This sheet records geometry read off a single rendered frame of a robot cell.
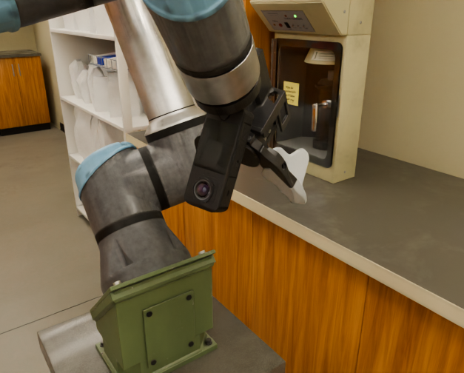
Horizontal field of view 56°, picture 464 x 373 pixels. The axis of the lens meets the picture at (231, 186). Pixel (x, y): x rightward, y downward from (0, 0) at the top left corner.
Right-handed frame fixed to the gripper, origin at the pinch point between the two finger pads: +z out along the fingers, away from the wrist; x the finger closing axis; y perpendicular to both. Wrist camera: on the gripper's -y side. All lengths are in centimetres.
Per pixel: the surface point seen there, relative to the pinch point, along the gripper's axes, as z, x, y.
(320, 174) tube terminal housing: 80, 15, 46
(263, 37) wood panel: 58, 50, 79
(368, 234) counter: 58, -10, 23
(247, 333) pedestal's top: 28.2, -0.9, -15.5
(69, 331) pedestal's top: 20.9, 26.9, -30.7
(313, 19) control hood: 39, 26, 72
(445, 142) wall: 91, -18, 79
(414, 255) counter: 54, -22, 20
